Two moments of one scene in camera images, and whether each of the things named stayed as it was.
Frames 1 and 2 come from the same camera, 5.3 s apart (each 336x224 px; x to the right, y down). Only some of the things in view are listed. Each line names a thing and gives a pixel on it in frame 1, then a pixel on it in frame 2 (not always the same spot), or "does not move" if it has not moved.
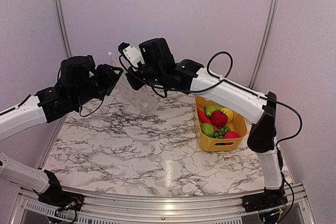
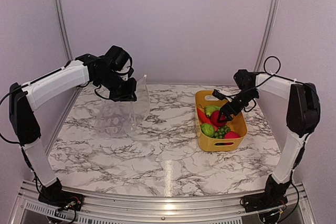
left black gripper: (110, 77) to (128, 95)
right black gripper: (135, 85) to (227, 105)
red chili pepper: (204, 119) does not move
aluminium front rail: (161, 209) does not move
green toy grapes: (221, 132) does not move
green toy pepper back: (210, 109) does not move
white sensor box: (134, 55) to (125, 69)
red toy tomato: (218, 118) does not move
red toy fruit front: (231, 135) does not move
